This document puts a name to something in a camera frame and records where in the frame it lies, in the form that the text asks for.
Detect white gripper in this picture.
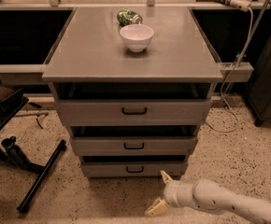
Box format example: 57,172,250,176
145,170,194,217

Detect grey bottom drawer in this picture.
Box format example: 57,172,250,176
81,161,188,178

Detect grey drawer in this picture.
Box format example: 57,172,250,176
81,161,188,178
55,99,211,127
70,136,198,156

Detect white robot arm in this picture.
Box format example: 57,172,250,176
146,170,271,224

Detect grey drawer cabinet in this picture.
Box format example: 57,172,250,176
41,6,224,180

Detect grey middle drawer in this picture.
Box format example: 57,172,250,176
70,136,198,156

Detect grey top drawer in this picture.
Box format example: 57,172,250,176
55,99,211,127

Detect white ceramic bowl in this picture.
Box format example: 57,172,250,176
120,24,154,52

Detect black table stand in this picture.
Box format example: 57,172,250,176
0,97,66,214

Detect brown box on table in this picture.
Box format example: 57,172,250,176
0,84,23,113

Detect white power cable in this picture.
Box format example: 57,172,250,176
205,7,255,134

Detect grey workbench rail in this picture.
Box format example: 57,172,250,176
0,64,46,85

